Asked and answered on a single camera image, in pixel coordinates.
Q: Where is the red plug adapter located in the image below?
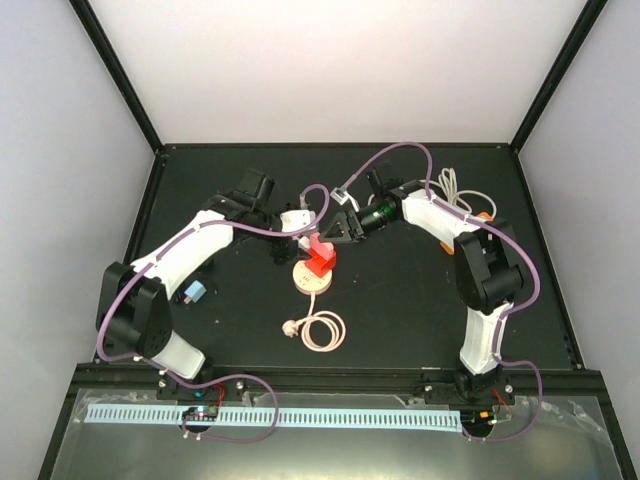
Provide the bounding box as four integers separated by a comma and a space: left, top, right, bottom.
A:
304, 249, 337, 278

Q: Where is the pink round power strip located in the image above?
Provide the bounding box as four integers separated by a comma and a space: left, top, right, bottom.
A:
281, 261, 347, 353

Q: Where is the light blue plug adapter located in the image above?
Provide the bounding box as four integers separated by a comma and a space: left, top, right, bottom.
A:
183, 280, 207, 304

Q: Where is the white power strip cable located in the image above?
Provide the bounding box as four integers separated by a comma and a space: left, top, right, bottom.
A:
424, 167, 499, 221

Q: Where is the orange power strip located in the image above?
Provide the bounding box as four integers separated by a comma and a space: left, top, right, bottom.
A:
440, 221, 480, 256

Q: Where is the pink plug adapter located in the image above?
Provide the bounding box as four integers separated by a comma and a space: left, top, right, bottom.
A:
310, 232, 335, 260

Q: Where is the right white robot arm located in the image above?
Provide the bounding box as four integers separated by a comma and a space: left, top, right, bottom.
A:
320, 169, 525, 403

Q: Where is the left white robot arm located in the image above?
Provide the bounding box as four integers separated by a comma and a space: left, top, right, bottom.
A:
96, 169, 284, 399

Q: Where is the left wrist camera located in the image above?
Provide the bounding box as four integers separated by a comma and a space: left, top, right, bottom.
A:
280, 210, 317, 232

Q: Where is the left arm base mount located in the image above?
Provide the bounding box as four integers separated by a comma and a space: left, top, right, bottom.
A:
156, 366, 249, 404

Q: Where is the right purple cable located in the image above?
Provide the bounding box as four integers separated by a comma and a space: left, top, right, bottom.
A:
339, 141, 545, 444

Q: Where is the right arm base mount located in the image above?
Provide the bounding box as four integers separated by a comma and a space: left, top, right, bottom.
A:
414, 369, 515, 406

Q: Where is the light blue cable duct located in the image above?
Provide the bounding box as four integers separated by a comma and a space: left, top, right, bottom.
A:
84, 404, 462, 433

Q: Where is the left black frame post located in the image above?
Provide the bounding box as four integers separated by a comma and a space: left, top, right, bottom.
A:
69, 0, 163, 154

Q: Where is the black frame post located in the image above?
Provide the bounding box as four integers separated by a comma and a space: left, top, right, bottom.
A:
69, 0, 163, 154
509, 0, 608, 154

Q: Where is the right black frame post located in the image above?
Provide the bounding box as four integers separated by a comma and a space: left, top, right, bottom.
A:
509, 0, 608, 154

